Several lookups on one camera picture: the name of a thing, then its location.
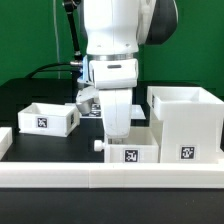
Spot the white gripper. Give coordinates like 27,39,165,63
99,88,132,138

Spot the white drawer box with knob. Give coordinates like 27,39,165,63
94,127,159,163

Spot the white drawer cabinet frame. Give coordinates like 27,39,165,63
147,86,224,164

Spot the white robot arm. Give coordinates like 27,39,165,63
79,0,178,139

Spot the white drawer box rear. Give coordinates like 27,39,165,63
18,103,80,137

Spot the white marker sheet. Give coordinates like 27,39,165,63
80,104,146,120

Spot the white left fence piece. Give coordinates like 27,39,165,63
0,127,13,160

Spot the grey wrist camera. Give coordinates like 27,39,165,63
76,86,99,115

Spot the black cable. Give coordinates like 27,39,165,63
25,61,84,79

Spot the white front fence rail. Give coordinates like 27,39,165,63
0,162,224,188

